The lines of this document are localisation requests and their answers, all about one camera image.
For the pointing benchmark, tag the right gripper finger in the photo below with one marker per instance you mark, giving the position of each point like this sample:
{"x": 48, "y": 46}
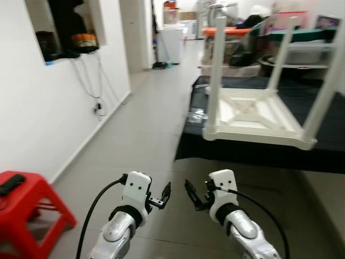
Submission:
{"x": 191, "y": 192}

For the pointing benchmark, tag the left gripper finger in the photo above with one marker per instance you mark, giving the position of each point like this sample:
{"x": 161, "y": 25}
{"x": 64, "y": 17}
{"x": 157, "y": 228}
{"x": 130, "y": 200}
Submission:
{"x": 164, "y": 194}

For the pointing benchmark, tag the white plastic table leg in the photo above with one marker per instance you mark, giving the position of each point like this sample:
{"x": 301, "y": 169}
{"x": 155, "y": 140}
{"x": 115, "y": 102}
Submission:
{"x": 217, "y": 70}
{"x": 326, "y": 91}
{"x": 284, "y": 51}

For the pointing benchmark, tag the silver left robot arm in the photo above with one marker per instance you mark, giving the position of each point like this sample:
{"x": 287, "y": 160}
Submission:
{"x": 116, "y": 232}

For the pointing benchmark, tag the black tablecloth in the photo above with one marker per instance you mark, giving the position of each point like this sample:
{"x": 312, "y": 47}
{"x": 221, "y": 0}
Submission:
{"x": 242, "y": 156}

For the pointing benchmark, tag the clear plastic bag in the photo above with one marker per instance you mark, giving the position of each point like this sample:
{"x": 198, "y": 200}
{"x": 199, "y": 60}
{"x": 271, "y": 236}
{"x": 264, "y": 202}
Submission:
{"x": 195, "y": 113}

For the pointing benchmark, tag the cream plastic table top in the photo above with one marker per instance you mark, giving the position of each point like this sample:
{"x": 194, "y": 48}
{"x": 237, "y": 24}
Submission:
{"x": 242, "y": 116}

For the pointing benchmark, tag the red plastic stool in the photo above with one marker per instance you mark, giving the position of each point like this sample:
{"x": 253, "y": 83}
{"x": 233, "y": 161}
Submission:
{"x": 32, "y": 202}

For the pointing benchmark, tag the black mop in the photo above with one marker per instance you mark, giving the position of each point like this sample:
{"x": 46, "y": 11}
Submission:
{"x": 159, "y": 66}

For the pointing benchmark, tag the beige covered bench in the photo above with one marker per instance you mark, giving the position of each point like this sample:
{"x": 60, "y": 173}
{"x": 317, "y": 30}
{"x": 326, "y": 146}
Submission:
{"x": 237, "y": 71}

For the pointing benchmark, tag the black remote control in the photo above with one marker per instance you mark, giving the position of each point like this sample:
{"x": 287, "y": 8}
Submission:
{"x": 11, "y": 184}

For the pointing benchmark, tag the black round basin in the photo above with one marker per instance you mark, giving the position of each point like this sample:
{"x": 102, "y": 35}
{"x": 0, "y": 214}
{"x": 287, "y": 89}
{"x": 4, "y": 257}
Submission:
{"x": 269, "y": 67}

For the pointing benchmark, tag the white appliance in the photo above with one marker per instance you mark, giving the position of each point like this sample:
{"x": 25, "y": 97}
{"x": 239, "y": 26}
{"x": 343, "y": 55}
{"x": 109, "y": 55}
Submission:
{"x": 171, "y": 46}

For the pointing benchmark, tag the black bag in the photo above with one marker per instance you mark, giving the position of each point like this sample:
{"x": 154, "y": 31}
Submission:
{"x": 245, "y": 54}

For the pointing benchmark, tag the orange lid storage box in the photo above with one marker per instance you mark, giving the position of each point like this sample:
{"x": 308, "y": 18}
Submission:
{"x": 237, "y": 31}

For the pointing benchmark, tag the orange item on shelf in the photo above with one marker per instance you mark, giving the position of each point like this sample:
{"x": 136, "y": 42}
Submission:
{"x": 85, "y": 40}

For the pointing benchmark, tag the green lid storage box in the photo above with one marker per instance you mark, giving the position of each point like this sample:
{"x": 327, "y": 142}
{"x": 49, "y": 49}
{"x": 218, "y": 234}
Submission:
{"x": 307, "y": 54}

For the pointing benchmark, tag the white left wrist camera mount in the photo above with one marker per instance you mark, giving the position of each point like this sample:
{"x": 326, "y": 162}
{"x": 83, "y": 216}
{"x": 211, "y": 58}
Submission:
{"x": 136, "y": 189}

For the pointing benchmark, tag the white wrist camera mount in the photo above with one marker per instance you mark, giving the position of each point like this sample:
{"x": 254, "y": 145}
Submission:
{"x": 136, "y": 189}
{"x": 222, "y": 183}

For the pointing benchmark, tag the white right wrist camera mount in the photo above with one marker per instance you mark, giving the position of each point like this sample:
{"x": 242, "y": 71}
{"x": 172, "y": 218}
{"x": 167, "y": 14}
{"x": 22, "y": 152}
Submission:
{"x": 222, "y": 183}

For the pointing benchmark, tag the dark wall shelf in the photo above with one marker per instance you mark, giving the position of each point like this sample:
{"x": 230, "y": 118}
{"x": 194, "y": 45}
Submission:
{"x": 64, "y": 27}

